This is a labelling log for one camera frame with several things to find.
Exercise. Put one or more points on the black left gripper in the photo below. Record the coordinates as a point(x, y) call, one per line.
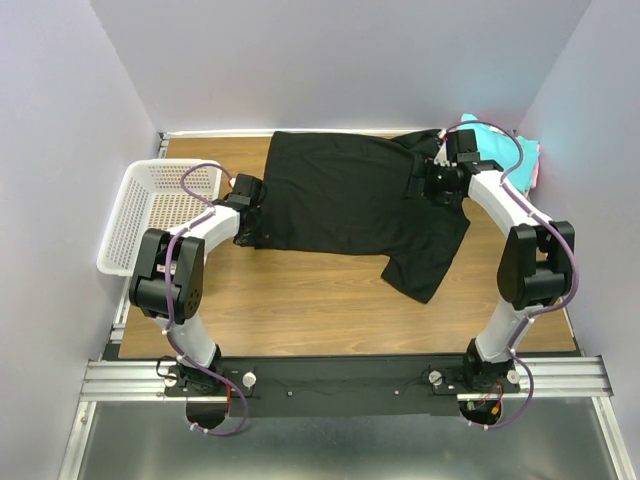
point(251, 226)

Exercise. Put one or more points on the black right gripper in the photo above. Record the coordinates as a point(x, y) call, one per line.
point(417, 175)

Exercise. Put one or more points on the black t shirt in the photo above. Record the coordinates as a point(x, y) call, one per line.
point(345, 194)

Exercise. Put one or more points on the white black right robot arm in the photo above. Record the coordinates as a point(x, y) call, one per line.
point(537, 273)

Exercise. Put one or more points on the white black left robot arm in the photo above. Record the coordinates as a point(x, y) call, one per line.
point(168, 277)

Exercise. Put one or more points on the folded turquoise t shirt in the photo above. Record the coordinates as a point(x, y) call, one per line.
point(494, 145)

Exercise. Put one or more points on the white plastic laundry basket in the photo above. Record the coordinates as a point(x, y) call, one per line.
point(157, 193)

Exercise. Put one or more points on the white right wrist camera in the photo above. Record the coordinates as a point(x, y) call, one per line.
point(441, 158)

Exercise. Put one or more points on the aluminium frame rail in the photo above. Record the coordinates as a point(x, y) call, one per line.
point(544, 377)

